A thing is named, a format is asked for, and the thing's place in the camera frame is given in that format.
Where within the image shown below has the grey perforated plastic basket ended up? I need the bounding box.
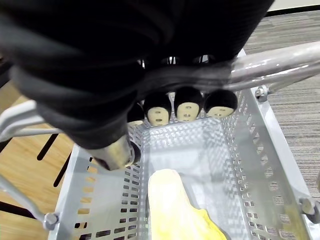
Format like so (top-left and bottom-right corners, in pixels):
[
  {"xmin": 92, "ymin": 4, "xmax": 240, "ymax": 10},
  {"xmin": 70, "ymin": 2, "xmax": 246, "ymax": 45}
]
[{"xmin": 47, "ymin": 86, "xmax": 320, "ymax": 240}]

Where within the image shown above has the pale yellow leafy vegetable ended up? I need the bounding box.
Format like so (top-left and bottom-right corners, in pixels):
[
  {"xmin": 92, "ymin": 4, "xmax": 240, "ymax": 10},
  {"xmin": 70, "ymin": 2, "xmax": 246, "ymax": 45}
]
[{"xmin": 147, "ymin": 168, "xmax": 233, "ymax": 240}]

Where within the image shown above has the wooden slotted shelf board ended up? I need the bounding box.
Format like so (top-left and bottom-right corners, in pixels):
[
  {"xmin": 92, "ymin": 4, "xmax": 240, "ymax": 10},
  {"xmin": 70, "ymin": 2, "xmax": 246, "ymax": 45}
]
[{"xmin": 0, "ymin": 81, "xmax": 101, "ymax": 226}]

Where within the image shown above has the silver metal basket handle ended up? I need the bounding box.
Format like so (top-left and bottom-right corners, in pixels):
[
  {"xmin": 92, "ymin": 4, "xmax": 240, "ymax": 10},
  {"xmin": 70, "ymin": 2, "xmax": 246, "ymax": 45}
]
[
  {"xmin": 0, "ymin": 41, "xmax": 320, "ymax": 232},
  {"xmin": 0, "ymin": 65, "xmax": 320, "ymax": 145}
]

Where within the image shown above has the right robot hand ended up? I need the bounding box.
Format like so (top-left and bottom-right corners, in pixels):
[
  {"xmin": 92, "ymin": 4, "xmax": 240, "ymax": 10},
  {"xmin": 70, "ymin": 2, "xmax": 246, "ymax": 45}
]
[{"xmin": 0, "ymin": 0, "xmax": 274, "ymax": 172}]

